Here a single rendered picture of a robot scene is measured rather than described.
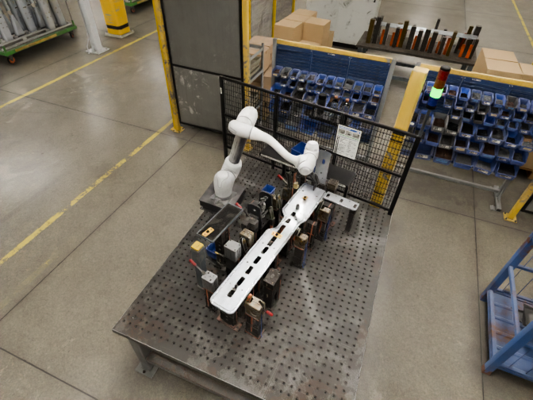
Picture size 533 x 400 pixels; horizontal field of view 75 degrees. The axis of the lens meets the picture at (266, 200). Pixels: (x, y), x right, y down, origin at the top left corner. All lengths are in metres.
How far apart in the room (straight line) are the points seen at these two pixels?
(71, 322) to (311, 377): 2.22
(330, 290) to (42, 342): 2.47
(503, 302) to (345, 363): 1.93
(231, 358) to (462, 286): 2.55
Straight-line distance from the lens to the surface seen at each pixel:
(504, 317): 3.88
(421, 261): 4.12
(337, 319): 2.63
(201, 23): 4.74
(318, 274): 2.81
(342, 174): 3.20
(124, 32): 9.95
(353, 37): 9.19
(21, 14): 9.80
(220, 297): 2.31
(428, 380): 3.45
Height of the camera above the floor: 2.96
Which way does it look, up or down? 43 degrees down
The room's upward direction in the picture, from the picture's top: 2 degrees clockwise
